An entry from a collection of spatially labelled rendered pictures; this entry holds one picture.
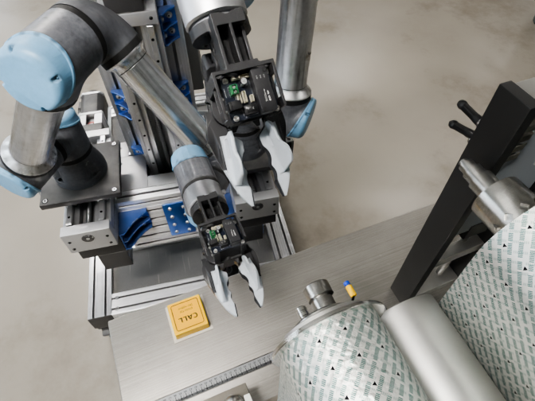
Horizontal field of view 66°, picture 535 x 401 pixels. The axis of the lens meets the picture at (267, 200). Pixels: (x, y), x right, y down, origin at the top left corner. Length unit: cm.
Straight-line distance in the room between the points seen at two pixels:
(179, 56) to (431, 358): 100
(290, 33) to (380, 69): 217
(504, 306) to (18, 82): 76
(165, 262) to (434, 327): 138
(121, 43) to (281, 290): 59
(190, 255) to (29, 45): 122
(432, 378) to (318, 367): 16
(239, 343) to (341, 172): 162
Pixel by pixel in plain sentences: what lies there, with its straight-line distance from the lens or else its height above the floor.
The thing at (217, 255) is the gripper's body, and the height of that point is 114.
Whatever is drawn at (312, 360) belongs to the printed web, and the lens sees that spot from 46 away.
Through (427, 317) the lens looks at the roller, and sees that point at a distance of 58.
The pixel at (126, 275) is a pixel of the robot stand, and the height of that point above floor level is 21.
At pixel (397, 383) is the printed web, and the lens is 46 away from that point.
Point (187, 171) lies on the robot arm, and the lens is 80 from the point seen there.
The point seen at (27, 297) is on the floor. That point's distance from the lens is 219.
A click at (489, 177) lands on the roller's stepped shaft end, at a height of 135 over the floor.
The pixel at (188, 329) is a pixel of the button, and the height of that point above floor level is 92.
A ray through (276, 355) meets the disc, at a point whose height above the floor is 127.
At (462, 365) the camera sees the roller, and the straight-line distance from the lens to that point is 57.
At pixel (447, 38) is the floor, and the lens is 366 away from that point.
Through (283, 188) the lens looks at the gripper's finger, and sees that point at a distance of 51.
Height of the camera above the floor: 174
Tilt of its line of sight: 52 degrees down
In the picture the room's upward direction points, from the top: straight up
